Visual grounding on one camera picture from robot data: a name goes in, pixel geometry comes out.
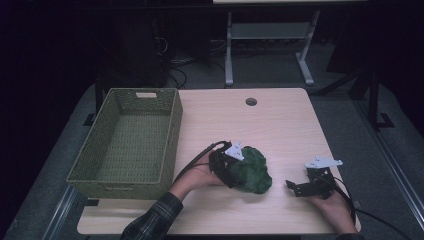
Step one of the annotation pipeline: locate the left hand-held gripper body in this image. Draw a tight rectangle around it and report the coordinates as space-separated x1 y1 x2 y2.
208 141 246 190

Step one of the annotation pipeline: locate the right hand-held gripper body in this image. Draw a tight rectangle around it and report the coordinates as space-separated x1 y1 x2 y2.
304 155 344 201

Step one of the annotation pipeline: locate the green fluffy cloth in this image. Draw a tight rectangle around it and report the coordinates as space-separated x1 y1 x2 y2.
227 145 273 195

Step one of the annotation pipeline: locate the green woven basket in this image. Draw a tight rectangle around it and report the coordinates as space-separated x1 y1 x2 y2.
65 87 184 201

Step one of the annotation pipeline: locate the person's left hand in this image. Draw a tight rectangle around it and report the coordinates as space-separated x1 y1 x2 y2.
169 162 225 202

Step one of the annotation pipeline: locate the person's right hand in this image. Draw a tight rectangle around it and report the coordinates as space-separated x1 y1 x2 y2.
307 190 358 235

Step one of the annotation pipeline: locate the tall black metal stand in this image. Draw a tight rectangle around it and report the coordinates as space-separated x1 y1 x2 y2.
365 66 395 132

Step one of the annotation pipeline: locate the short black metal stand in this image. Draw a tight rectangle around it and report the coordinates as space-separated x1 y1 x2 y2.
82 75 105 127

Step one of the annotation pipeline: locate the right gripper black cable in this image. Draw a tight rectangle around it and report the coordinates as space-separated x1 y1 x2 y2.
328 175 414 240

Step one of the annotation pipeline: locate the long aluminium rail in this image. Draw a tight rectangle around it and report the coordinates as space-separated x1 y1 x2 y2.
352 99 424 232

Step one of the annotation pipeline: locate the tangle of floor cables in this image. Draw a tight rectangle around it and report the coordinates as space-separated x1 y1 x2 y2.
152 35 228 90

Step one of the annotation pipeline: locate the grey metal desk frame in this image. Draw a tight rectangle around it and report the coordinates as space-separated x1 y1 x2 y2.
213 0 368 88

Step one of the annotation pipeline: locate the short aluminium rail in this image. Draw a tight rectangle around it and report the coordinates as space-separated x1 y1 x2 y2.
42 184 79 240

